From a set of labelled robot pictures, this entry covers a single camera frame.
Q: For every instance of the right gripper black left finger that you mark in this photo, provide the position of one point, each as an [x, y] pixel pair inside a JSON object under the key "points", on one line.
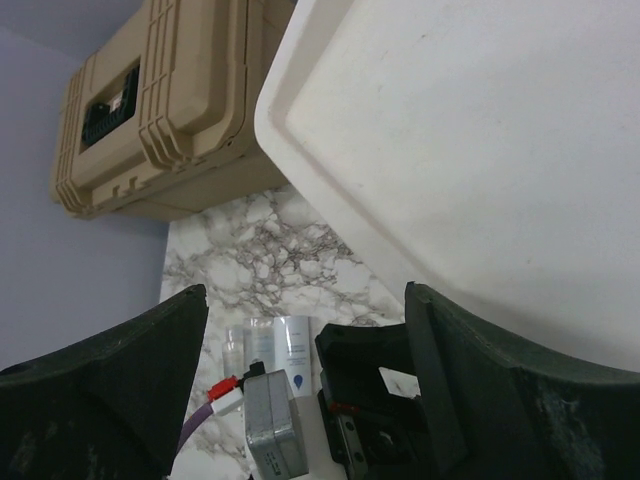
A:
{"points": [[111, 406]]}

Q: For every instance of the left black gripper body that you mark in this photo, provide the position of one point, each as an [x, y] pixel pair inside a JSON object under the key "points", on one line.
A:
{"points": [[372, 433]]}

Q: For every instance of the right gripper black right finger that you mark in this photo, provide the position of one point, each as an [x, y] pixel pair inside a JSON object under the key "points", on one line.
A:
{"points": [[499, 406]]}

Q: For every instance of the cream drawer organizer cabinet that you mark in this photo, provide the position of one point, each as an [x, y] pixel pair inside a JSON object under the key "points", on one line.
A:
{"points": [[488, 149]]}

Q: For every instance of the white cosmetic bottle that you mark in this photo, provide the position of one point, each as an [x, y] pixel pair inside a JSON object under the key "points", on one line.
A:
{"points": [[292, 352]]}

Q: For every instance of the tan plastic toolbox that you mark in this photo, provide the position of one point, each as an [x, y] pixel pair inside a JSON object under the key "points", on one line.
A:
{"points": [[159, 122]]}

